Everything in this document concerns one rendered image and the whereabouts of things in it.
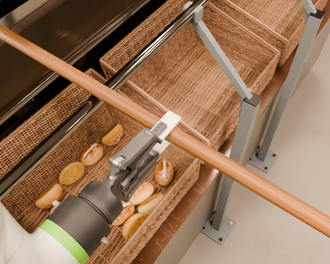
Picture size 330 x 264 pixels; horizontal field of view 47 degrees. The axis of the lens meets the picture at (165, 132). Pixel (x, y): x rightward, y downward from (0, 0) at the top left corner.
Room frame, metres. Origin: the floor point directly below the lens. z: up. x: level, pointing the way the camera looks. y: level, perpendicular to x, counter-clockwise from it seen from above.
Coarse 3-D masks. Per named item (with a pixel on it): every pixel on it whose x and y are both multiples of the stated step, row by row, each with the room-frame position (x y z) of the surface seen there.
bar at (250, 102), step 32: (160, 32) 0.74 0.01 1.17; (128, 64) 0.63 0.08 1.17; (224, 64) 0.77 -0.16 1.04; (256, 96) 0.73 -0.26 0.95; (288, 96) 1.09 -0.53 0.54; (64, 128) 0.45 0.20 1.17; (32, 160) 0.38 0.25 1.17; (256, 160) 1.09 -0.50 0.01; (0, 192) 0.31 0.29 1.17; (224, 192) 0.71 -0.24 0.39; (224, 224) 0.73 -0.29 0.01
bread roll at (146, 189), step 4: (144, 184) 0.60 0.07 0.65; (148, 184) 0.61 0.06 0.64; (140, 188) 0.59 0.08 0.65; (144, 188) 0.59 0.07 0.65; (148, 188) 0.59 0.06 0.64; (152, 188) 0.60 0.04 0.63; (136, 192) 0.57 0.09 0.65; (140, 192) 0.57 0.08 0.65; (144, 192) 0.58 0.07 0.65; (148, 192) 0.58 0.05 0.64; (152, 192) 0.59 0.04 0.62; (132, 196) 0.56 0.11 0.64; (136, 196) 0.56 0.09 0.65; (140, 196) 0.56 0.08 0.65; (144, 196) 0.56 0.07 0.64; (148, 196) 0.57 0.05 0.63; (132, 200) 0.55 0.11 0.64; (136, 200) 0.55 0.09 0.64; (140, 200) 0.55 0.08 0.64; (144, 200) 0.56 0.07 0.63; (136, 204) 0.55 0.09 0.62
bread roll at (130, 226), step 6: (132, 216) 0.49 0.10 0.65; (138, 216) 0.49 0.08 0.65; (144, 216) 0.50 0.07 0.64; (126, 222) 0.47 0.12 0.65; (132, 222) 0.47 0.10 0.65; (138, 222) 0.48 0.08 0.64; (126, 228) 0.45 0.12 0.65; (132, 228) 0.45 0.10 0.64; (126, 234) 0.44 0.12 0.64; (132, 234) 0.44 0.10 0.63
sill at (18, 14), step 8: (8, 0) 0.86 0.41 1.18; (16, 0) 0.86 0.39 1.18; (24, 0) 0.86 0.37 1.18; (32, 0) 0.87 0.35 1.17; (40, 0) 0.89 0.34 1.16; (48, 0) 0.91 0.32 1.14; (0, 8) 0.83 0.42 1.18; (8, 8) 0.83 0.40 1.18; (16, 8) 0.83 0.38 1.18; (24, 8) 0.85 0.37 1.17; (32, 8) 0.87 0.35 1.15; (0, 16) 0.80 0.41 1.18; (8, 16) 0.81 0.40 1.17; (16, 16) 0.82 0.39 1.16; (24, 16) 0.84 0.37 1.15; (8, 24) 0.80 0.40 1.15
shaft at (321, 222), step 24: (0, 24) 0.73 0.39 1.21; (24, 48) 0.65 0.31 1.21; (72, 72) 0.57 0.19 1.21; (96, 96) 0.52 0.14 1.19; (120, 96) 0.50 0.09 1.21; (144, 120) 0.45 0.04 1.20; (192, 144) 0.39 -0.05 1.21; (216, 168) 0.35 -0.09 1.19; (240, 168) 0.34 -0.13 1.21; (264, 192) 0.30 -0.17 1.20; (288, 192) 0.29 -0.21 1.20; (312, 216) 0.25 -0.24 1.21
